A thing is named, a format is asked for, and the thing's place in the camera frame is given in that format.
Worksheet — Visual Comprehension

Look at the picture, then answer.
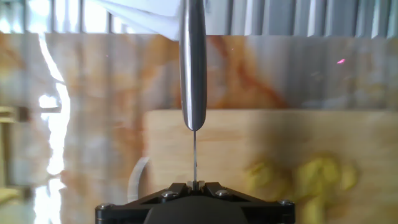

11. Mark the wooden cutting board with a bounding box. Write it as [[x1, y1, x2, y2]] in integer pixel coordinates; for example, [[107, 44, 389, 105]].
[[126, 108, 398, 224]]

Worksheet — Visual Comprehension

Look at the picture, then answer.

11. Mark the stack of white papers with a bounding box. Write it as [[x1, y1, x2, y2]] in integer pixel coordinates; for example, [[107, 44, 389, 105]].
[[90, 0, 183, 41]]

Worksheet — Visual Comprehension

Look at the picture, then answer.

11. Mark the wooden knife rack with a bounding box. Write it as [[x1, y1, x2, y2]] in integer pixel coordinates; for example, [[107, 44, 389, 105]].
[[0, 105, 32, 206]]

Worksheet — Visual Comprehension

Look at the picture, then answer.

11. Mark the orange marbled table mat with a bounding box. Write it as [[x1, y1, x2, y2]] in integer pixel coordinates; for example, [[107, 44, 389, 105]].
[[0, 32, 398, 224]]

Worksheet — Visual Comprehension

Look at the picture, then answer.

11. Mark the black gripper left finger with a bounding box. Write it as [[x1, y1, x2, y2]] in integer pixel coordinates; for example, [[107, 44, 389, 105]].
[[169, 182, 194, 194]]

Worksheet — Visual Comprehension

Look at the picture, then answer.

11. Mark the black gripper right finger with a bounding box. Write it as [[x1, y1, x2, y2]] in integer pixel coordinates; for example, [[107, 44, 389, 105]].
[[196, 182, 223, 194]]

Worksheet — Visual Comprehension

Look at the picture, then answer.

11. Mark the steel cleaver knife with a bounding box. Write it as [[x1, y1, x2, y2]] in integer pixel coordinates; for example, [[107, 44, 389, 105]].
[[179, 0, 208, 191]]

